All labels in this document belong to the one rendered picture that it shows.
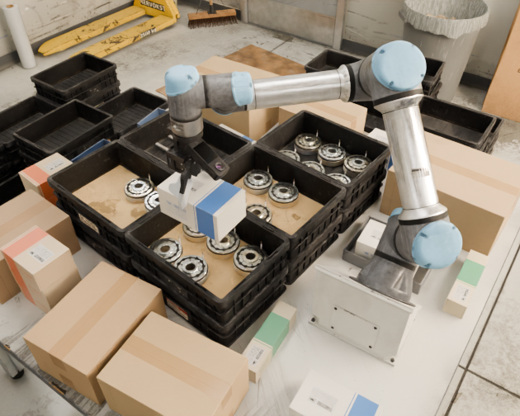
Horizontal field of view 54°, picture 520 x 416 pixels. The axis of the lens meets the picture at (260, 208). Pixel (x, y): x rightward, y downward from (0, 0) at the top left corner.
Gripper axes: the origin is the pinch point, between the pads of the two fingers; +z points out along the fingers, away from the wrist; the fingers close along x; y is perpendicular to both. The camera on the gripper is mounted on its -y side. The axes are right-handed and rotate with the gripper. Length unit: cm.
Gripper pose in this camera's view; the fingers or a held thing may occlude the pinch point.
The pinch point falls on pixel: (201, 196)
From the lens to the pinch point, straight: 134.0
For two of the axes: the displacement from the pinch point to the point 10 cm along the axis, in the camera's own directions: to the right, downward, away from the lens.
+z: 0.1, 7.4, 6.8
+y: -8.2, -3.8, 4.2
